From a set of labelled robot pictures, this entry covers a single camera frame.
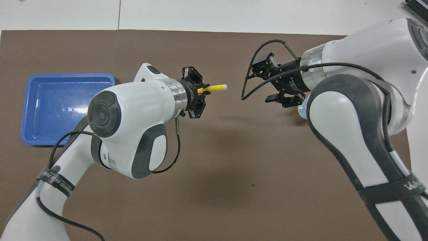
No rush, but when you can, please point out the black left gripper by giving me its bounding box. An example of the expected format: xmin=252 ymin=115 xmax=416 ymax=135
xmin=181 ymin=66 xmax=210 ymax=118

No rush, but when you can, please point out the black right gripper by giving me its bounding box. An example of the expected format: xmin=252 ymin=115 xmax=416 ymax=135
xmin=251 ymin=53 xmax=313 ymax=108

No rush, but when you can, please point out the yellow pen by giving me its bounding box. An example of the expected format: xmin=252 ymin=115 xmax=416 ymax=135
xmin=197 ymin=84 xmax=228 ymax=94

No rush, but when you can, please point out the blue plastic tray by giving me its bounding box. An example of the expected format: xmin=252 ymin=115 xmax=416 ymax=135
xmin=21 ymin=73 xmax=115 ymax=147

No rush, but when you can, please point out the clear plastic cup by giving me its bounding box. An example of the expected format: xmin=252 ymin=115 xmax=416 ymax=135
xmin=298 ymin=97 xmax=310 ymax=120

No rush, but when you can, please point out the brown table mat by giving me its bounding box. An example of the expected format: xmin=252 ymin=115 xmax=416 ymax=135
xmin=0 ymin=29 xmax=421 ymax=241

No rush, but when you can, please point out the grey ribbed device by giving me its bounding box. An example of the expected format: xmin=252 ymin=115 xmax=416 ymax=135
xmin=403 ymin=0 xmax=428 ymax=25

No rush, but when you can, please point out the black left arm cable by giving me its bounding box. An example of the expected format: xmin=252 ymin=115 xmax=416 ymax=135
xmin=35 ymin=117 xmax=182 ymax=241

